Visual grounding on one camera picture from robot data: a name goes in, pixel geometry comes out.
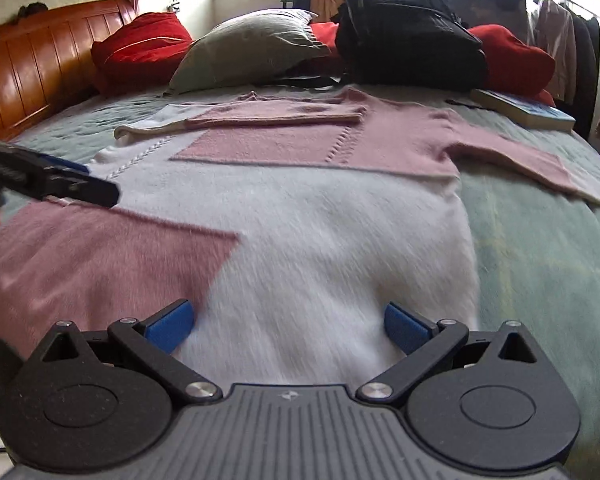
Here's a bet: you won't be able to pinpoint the red quilt with gold trim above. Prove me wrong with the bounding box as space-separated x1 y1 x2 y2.
91 11 195 97

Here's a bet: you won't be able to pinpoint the grey-green pillow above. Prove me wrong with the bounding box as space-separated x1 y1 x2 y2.
165 9 331 96

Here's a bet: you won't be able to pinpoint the blue cover book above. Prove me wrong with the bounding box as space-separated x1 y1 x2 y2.
470 87 577 133

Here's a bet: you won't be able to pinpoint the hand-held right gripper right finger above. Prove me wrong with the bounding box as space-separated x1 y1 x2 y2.
356 301 537 406

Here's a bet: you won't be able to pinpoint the wooden headboard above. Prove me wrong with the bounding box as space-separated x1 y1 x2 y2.
0 0 138 141

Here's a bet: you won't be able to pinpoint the black backpack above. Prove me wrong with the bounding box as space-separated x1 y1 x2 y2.
260 0 488 92

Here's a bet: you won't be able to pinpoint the hanging clothes on rack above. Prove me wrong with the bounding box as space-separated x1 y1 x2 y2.
525 0 600 136

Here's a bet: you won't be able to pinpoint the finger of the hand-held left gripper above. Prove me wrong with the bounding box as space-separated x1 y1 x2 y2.
37 156 91 173
42 172 121 208

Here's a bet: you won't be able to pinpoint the pink and white sweater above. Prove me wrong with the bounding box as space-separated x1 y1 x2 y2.
0 87 600 386

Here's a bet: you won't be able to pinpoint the red pillow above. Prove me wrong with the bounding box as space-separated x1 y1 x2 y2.
310 22 556 106

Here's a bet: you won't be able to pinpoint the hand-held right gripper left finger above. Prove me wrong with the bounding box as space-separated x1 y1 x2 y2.
41 299 223 403

